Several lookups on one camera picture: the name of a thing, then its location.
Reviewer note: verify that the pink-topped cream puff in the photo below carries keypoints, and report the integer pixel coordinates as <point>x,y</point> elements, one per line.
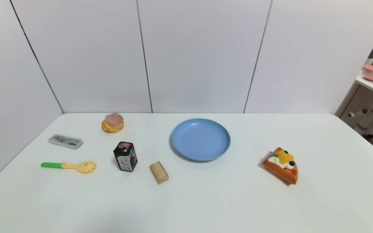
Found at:
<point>112,124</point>

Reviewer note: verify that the blue plate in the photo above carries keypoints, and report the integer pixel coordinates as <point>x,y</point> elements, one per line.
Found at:
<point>200,139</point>

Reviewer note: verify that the tan wooden block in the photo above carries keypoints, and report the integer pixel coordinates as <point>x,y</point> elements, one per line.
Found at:
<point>159,172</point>

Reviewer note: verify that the black small drink carton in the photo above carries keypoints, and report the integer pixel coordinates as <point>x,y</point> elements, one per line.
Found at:
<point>125,157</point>

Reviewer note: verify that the waffle slice with fruit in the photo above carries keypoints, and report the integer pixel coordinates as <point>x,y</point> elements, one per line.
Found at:
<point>283,168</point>

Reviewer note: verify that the grey transparent plastic case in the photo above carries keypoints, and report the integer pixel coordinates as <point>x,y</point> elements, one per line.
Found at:
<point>65,141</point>

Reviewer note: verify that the white side shelf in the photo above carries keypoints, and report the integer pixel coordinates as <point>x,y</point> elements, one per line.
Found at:
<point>361,97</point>

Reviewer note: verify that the white stand with black knobs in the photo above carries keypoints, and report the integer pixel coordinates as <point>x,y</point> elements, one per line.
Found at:
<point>369,118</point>

